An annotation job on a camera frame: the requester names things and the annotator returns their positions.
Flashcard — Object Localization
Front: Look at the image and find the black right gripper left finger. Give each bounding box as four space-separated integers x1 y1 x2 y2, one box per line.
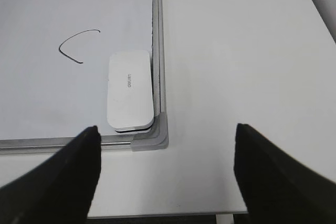
1 126 101 223

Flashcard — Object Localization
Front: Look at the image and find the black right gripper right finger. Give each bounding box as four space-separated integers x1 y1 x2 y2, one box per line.
234 123 335 223

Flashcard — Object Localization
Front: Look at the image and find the white rectangular whiteboard eraser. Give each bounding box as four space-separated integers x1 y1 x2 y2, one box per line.
107 50 154 132

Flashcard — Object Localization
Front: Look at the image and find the white whiteboard with aluminium frame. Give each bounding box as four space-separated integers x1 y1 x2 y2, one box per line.
1 0 169 155

